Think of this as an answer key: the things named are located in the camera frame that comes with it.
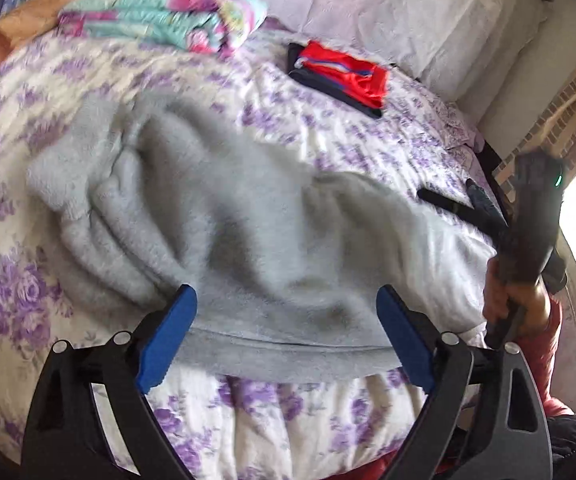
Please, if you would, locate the folded colourful floral quilt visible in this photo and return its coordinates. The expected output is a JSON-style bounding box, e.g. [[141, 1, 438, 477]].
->
[[58, 0, 269, 56]]

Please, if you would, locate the person's right hand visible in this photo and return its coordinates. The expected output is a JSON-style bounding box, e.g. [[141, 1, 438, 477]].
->
[[482, 255, 552, 337]]

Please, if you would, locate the person's right forearm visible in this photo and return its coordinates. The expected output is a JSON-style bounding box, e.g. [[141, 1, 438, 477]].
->
[[514, 297, 576, 418]]

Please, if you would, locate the grey fleece sweater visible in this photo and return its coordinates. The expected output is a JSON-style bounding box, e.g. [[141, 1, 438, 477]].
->
[[25, 92, 498, 383]]

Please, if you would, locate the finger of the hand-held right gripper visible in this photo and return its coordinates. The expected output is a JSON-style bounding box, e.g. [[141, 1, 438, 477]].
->
[[465, 177, 509, 233], [418, 187, 504, 235]]

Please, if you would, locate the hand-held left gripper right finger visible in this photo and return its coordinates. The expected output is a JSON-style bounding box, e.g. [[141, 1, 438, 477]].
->
[[375, 284, 553, 480]]

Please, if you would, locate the purple floral bedspread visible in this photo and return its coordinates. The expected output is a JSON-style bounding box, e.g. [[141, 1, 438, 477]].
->
[[0, 30, 498, 480]]

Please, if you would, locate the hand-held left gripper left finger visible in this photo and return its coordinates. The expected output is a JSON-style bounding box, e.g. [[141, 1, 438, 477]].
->
[[20, 284, 199, 480]]

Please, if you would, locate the lilac wall cloth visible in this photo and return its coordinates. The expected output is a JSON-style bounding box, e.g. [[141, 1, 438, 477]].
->
[[50, 0, 553, 106]]

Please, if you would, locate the orange blanket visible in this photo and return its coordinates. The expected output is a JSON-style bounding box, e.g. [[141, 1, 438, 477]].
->
[[0, 0, 101, 81]]

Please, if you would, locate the dark folded garment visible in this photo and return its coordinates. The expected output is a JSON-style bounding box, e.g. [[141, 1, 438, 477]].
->
[[287, 42, 383, 120]]

